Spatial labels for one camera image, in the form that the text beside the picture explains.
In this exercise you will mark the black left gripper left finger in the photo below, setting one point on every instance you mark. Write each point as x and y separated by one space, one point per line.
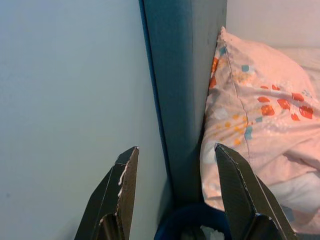
120 195

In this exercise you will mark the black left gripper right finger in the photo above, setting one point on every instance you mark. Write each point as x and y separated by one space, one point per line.
240 195

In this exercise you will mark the pink patterned pillow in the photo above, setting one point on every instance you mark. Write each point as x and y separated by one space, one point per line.
262 125

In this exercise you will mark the white paper trash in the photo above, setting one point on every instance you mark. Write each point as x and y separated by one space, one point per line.
211 232

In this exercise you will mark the dark blue trash bin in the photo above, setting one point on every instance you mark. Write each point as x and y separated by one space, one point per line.
180 220

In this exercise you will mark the teal fabric headboard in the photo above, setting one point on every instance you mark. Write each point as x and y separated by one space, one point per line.
180 87

